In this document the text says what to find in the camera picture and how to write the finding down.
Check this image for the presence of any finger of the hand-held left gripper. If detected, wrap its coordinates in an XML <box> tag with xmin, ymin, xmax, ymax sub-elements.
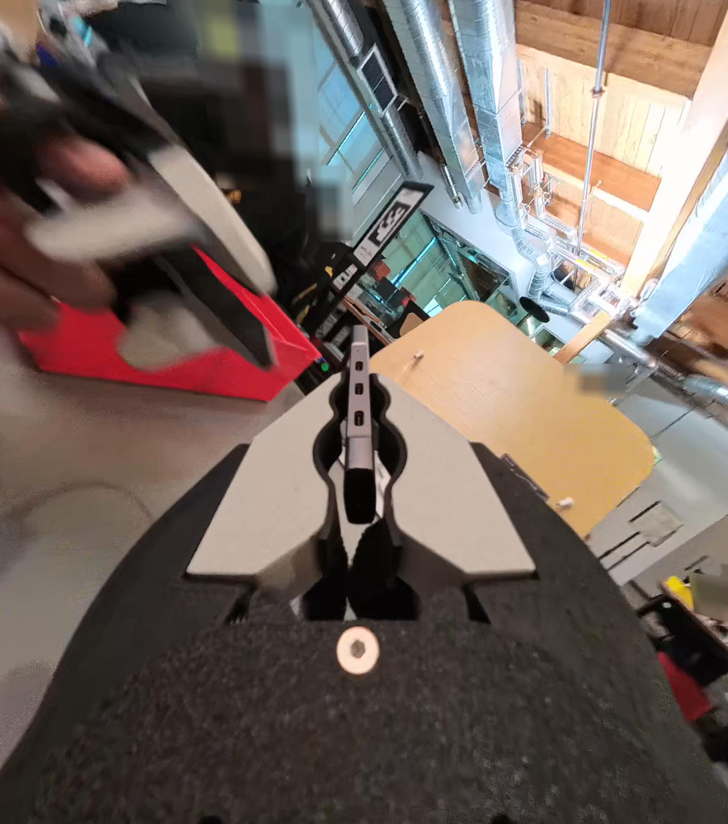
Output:
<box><xmin>147</xmin><ymin>145</ymin><xmax>278</xmax><ymax>297</ymax></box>
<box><xmin>116</xmin><ymin>248</ymin><xmax>278</xmax><ymax>373</ymax></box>

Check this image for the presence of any black framed tag sign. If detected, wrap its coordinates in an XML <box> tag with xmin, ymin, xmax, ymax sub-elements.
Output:
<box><xmin>350</xmin><ymin>182</ymin><xmax>435</xmax><ymax>269</ymax></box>

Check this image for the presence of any black power station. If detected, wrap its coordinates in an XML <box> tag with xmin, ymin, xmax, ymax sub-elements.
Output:
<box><xmin>298</xmin><ymin>353</ymin><xmax>340</xmax><ymax>395</ymax></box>

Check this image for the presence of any wooden board stand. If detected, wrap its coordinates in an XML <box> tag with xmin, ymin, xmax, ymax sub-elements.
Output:
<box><xmin>369</xmin><ymin>300</ymin><xmax>656</xmax><ymax>539</ymax></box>

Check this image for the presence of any silver round duct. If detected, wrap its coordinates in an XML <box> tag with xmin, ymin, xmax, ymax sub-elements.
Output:
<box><xmin>383</xmin><ymin>0</ymin><xmax>486</xmax><ymax>215</ymax></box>

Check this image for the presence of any ceiling air vent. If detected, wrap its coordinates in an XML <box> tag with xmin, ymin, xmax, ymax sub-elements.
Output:
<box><xmin>356</xmin><ymin>44</ymin><xmax>405</xmax><ymax>112</ymax></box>

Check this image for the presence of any foil wrapped duct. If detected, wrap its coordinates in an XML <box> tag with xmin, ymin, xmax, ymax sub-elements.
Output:
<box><xmin>447</xmin><ymin>0</ymin><xmax>535</xmax><ymax>227</ymax></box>

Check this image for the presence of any grey hub with black cable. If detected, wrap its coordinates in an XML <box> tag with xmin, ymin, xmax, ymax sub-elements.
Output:
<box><xmin>343</xmin><ymin>325</ymin><xmax>379</xmax><ymax>525</ymax></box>

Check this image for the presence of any red plastic bin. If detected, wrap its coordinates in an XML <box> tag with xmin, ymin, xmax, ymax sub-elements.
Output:
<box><xmin>16</xmin><ymin>248</ymin><xmax>324</xmax><ymax>402</ymax></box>

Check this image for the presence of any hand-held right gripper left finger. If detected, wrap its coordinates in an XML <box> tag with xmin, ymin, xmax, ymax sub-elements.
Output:
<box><xmin>187</xmin><ymin>375</ymin><xmax>347</xmax><ymax>583</ymax></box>

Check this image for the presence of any grey desk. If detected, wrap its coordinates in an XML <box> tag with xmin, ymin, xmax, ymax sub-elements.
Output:
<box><xmin>0</xmin><ymin>331</ymin><xmax>339</xmax><ymax>812</ymax></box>

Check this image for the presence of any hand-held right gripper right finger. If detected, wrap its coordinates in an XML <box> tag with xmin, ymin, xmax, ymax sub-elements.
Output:
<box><xmin>373</xmin><ymin>375</ymin><xmax>537</xmax><ymax>580</ymax></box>

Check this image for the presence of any silver spiral duct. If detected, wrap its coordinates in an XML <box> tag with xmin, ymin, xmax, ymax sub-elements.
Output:
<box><xmin>631</xmin><ymin>84</ymin><xmax>728</xmax><ymax>345</ymax></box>

